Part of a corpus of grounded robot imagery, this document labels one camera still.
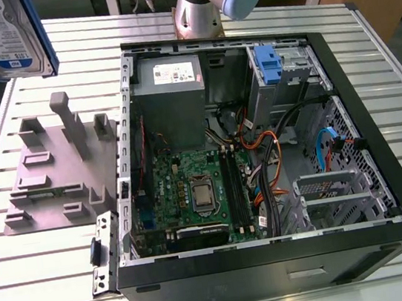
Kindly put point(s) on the silver expansion slot bracket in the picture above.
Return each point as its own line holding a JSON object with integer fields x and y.
{"x": 103, "y": 224}

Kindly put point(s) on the black RAM slot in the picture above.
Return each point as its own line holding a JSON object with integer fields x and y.
{"x": 231, "y": 191}

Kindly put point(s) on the grey parts rack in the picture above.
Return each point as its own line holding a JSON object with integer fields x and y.
{"x": 61, "y": 166}

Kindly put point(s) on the black bracket latch knob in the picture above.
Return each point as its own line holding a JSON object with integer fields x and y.
{"x": 95, "y": 251}

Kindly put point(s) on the black case fan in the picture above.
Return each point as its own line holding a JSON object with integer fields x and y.
{"x": 138, "y": 159}

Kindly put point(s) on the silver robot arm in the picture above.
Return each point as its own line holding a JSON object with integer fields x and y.
{"x": 193, "y": 13}

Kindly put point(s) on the black open PC case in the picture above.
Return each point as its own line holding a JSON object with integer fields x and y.
{"x": 241, "y": 279}

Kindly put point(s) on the silver CPU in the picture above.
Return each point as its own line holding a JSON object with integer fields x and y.
{"x": 202, "y": 194}

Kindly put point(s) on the green motherboard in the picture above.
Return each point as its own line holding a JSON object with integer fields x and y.
{"x": 202, "y": 159}

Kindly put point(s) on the grey power supply unit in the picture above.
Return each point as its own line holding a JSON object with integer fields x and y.
{"x": 170, "y": 117}

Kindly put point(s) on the black graphics card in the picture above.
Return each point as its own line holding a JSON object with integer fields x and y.
{"x": 201, "y": 234}

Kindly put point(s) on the green RAM stick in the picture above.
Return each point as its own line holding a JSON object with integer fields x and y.
{"x": 42, "y": 195}

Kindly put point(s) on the silver drive cage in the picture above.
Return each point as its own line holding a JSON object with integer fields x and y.
{"x": 265, "y": 100}

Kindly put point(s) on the blue drive latch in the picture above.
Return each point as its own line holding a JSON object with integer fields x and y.
{"x": 268, "y": 70}

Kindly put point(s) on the CPU socket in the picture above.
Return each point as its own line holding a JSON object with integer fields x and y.
{"x": 206, "y": 209}

